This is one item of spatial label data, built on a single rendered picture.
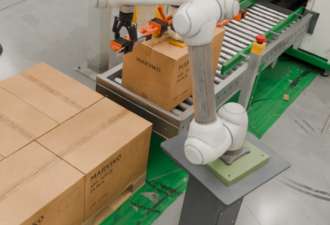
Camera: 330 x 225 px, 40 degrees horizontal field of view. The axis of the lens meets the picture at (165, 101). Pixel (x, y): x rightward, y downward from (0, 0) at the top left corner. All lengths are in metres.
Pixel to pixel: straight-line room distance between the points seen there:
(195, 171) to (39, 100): 1.20
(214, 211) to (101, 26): 2.07
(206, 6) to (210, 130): 0.55
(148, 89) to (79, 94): 0.46
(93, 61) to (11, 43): 0.92
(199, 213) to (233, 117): 0.68
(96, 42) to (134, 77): 1.16
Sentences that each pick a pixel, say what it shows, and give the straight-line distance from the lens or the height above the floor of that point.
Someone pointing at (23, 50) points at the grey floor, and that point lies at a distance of 4.55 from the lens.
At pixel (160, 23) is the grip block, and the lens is 2.74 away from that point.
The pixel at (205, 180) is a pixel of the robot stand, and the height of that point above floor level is 0.75.
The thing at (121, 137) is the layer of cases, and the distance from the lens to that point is 2.68.
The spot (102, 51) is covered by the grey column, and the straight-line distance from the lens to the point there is 4.08.
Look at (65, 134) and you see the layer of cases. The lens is 2.69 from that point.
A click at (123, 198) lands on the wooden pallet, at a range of 3.04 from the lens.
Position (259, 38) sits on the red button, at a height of 1.04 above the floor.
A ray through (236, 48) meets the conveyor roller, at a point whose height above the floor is 0.54.
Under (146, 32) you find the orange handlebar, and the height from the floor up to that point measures 1.07.
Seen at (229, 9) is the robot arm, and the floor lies 1.55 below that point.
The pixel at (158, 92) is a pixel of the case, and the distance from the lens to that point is 2.87.
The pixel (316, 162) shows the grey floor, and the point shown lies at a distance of 3.75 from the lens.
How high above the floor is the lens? 2.30
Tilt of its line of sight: 36 degrees down
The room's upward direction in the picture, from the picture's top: 9 degrees clockwise
